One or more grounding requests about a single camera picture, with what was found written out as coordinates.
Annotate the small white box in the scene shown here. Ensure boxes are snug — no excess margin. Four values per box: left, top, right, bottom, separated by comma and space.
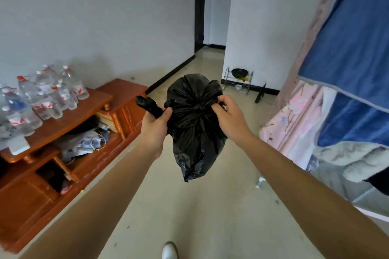
7, 136, 31, 156

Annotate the pink floral sheet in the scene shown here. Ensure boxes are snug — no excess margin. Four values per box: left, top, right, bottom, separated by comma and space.
259, 0, 347, 172

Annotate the metal wire rack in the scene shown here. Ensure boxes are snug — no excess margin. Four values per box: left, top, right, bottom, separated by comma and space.
222, 67, 254, 96

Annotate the reddish wooden low cabinet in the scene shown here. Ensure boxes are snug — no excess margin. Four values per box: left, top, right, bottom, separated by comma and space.
0, 78, 149, 254

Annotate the person's right forearm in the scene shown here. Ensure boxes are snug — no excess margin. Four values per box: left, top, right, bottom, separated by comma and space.
238, 134, 389, 259

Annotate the black wok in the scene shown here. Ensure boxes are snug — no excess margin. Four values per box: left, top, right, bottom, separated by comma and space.
231, 68, 249, 80

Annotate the blue blanket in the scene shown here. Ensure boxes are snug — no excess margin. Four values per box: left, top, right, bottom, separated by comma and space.
297, 0, 389, 149

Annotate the black leaning tool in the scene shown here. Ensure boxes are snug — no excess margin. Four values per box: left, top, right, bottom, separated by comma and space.
254, 83, 267, 104

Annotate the white lace-up shoe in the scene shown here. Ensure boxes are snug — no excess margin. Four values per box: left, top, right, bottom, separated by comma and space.
162, 241, 179, 259

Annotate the grey crumpled cloth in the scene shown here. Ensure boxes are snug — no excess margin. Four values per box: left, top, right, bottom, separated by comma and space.
53, 128, 110, 163

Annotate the black baseboard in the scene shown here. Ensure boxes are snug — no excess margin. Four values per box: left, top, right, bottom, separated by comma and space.
145, 54, 196, 95

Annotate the group of clear water bottles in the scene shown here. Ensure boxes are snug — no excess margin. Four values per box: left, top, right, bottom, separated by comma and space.
0, 64, 90, 142

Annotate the white charging cable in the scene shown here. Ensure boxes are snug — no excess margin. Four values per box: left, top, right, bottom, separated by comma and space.
89, 132, 107, 151

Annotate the person's left hand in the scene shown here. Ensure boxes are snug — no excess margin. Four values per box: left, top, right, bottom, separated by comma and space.
138, 107, 173, 161

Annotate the white fluffy towel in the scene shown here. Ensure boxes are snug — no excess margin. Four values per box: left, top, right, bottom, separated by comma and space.
313, 141, 389, 183

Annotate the black plastic garbage bag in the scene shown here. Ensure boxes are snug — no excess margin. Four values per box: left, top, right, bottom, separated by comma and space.
135, 73, 229, 183

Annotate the person's right hand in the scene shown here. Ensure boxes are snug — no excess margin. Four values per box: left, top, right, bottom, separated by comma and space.
211, 95, 257, 147

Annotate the person's left forearm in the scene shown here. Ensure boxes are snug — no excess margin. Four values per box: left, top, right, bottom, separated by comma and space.
18, 140, 158, 259

